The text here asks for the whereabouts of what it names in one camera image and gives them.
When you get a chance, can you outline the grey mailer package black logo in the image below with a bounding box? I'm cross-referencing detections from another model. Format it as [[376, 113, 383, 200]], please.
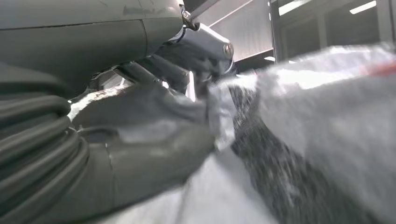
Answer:
[[207, 43, 396, 224]]

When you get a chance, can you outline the crumpled grey mailer package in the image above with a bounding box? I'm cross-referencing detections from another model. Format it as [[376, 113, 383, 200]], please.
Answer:
[[92, 148, 279, 224]]

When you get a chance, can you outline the ceiling strip light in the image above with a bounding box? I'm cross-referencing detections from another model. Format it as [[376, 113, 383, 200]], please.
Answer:
[[278, 0, 313, 16], [349, 0, 377, 15]]

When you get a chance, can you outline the dark metal frame post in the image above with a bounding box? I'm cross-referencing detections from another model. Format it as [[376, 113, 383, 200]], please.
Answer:
[[268, 0, 283, 63]]

